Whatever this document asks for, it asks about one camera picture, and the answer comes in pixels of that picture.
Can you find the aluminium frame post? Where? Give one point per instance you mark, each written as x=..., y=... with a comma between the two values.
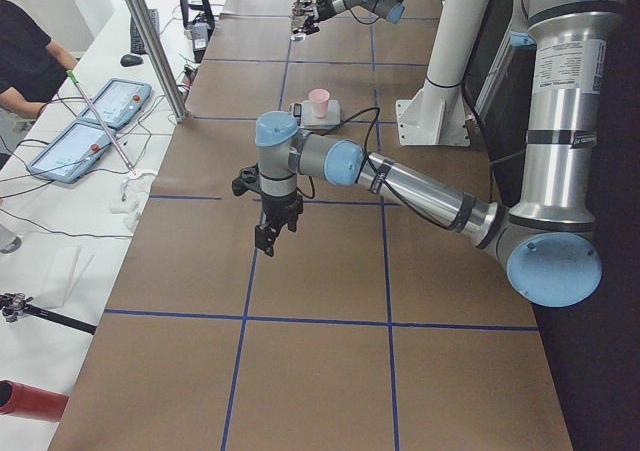
x=159, y=61

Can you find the red cylinder bottle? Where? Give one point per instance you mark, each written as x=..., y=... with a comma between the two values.
x=21, y=400

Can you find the pink plastic cup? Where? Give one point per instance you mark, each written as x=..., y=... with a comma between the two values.
x=319, y=99

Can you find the blue teach pendant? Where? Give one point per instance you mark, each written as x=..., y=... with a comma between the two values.
x=119, y=100
x=71, y=154

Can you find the silver digital kitchen scale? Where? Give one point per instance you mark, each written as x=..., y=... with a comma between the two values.
x=303, y=113

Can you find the black keyboard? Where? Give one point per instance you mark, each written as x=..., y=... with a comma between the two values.
x=137, y=45

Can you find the black computer mouse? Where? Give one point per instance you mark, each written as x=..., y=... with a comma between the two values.
x=130, y=60

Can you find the metal rod green handle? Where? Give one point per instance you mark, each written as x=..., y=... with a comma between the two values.
x=100, y=121

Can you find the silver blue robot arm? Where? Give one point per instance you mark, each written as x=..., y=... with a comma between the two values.
x=389, y=10
x=539, y=133

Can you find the white crumpled cloth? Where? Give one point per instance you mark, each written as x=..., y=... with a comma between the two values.
x=134, y=185

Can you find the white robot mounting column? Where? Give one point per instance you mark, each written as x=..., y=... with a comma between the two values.
x=435, y=116

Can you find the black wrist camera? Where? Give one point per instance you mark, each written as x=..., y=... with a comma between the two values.
x=247, y=180

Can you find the lower blue teach pendant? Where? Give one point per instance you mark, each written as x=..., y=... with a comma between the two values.
x=71, y=154

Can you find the upper blue teach pendant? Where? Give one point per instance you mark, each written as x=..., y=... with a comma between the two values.
x=119, y=100

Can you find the black camera tripod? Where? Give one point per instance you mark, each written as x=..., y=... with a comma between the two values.
x=14, y=306

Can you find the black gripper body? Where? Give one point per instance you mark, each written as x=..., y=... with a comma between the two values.
x=280, y=207
x=324, y=8

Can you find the person in black shirt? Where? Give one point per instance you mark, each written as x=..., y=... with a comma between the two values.
x=33, y=64

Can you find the glass sauce bottle steel spout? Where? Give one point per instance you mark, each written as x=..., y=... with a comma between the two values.
x=297, y=38

